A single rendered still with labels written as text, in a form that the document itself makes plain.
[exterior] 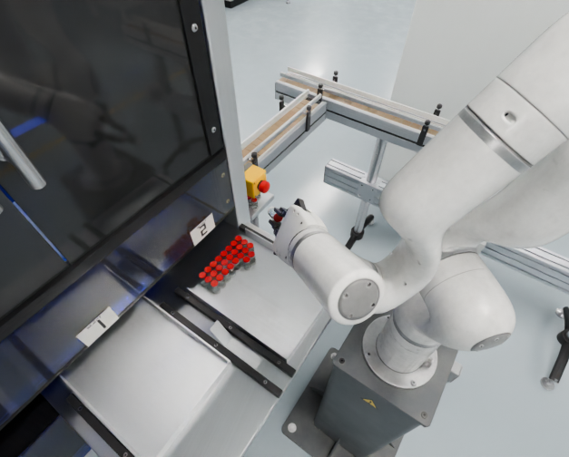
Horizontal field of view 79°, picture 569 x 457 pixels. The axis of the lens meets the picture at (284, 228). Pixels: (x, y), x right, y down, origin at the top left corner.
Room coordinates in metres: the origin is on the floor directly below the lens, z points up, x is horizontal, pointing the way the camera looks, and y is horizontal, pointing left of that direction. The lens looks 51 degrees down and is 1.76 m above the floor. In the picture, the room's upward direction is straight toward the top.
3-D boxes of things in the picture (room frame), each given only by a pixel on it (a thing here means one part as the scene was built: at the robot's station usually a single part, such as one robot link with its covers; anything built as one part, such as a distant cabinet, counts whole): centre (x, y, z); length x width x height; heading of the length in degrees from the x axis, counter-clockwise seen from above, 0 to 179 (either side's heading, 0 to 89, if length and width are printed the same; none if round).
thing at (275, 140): (1.13, 0.06, 0.92); 0.69 x 0.16 x 0.16; 145
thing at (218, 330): (0.31, 0.12, 0.91); 0.14 x 0.03 x 0.06; 56
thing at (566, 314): (0.64, -1.39, 0.07); 0.50 x 0.08 x 0.14; 145
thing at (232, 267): (0.54, 0.15, 0.90); 0.18 x 0.02 x 0.05; 145
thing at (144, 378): (0.26, 0.34, 0.90); 0.34 x 0.26 x 0.04; 55
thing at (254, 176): (0.81, 0.10, 0.99); 0.08 x 0.07 x 0.07; 55
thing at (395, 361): (0.32, -0.30, 0.95); 0.19 x 0.19 x 0.18
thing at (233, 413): (0.36, 0.19, 0.87); 0.70 x 0.48 x 0.02; 145
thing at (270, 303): (0.48, 0.06, 0.90); 0.34 x 0.26 x 0.04; 55
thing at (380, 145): (1.29, -0.44, 0.46); 0.09 x 0.09 x 0.77; 55
